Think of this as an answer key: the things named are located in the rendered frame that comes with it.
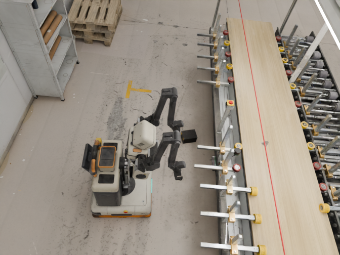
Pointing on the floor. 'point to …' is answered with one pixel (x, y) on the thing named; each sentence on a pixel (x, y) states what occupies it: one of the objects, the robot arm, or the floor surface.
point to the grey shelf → (66, 52)
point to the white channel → (310, 50)
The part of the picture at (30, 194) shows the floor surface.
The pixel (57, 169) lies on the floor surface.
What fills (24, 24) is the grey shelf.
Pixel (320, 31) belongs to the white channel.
